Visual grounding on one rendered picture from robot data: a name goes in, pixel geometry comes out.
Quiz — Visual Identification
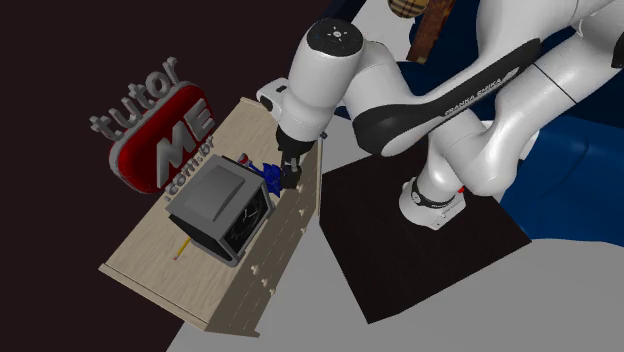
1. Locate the brown wooden guitar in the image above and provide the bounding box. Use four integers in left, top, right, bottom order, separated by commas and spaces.
405, 0, 457, 65

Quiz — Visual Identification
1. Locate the blue hedgehog figure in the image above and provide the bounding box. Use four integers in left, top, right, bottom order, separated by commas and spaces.
237, 152, 289, 199

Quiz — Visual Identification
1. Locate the light wooden chest of drawers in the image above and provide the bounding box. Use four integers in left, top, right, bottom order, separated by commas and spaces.
98, 96, 325, 339

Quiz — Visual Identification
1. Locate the dark robot stand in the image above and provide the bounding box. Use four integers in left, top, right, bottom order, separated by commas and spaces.
318, 144, 533, 325

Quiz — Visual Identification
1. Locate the tan plaid cushion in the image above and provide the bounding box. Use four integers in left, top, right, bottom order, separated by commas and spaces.
387, 0, 431, 20

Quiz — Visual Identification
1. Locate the yellow pencil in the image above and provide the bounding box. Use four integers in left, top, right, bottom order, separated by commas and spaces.
173, 237, 192, 261

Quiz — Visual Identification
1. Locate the red and grey logo sign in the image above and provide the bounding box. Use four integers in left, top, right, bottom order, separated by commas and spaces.
89, 56, 217, 203

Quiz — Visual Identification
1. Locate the grey square alarm clock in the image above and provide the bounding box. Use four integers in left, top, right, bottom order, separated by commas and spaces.
165, 155, 276, 268

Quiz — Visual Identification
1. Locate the blue sofa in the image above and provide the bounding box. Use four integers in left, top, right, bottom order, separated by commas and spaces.
323, 0, 624, 243

